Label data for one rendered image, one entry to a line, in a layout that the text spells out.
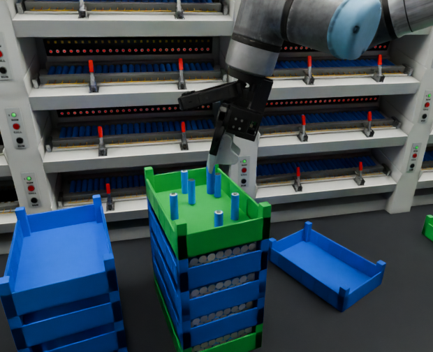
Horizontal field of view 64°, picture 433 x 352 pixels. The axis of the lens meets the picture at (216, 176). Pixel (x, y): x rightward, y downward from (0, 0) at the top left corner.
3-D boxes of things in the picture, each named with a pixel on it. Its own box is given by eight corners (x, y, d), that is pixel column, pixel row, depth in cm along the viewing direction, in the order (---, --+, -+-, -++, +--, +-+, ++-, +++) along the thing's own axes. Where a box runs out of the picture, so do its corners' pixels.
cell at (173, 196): (179, 219, 79) (178, 194, 77) (172, 221, 79) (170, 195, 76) (177, 216, 81) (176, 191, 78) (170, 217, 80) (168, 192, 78)
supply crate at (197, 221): (269, 238, 73) (272, 204, 70) (177, 260, 66) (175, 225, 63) (216, 183, 99) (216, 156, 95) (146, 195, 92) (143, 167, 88)
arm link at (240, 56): (228, 39, 57) (233, 37, 66) (220, 68, 59) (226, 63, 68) (279, 54, 57) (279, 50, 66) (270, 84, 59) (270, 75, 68)
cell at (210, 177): (216, 193, 74) (216, 165, 71) (208, 195, 73) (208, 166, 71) (213, 190, 76) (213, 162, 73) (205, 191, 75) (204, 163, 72)
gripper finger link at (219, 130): (215, 158, 66) (228, 113, 63) (207, 156, 66) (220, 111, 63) (218, 151, 70) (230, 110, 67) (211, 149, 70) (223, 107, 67)
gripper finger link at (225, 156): (230, 184, 69) (244, 141, 65) (202, 176, 69) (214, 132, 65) (232, 179, 72) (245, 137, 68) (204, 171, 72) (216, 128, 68)
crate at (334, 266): (381, 283, 107) (386, 262, 104) (341, 313, 96) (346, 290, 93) (306, 239, 129) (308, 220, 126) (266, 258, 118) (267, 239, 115)
